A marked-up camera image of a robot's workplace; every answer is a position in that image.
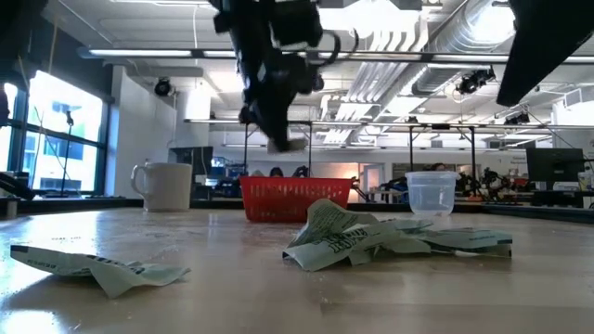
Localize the black cabinet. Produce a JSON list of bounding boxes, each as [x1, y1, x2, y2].
[[172, 147, 214, 199]]

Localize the white ceramic mug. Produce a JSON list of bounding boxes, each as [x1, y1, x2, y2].
[[130, 161, 193, 213]]

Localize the red plastic basket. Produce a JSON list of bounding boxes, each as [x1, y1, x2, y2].
[[239, 175, 354, 223]]

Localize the clear plastic cup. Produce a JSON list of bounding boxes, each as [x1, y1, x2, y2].
[[405, 171, 458, 216]]

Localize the large glass window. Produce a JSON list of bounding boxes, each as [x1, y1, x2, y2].
[[0, 69, 106, 196]]

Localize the black computer monitor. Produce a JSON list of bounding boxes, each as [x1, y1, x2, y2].
[[525, 148, 585, 191]]

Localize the black tripod stand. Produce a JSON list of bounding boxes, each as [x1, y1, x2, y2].
[[58, 109, 76, 196]]

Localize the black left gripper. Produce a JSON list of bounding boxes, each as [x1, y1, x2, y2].
[[230, 0, 324, 152]]

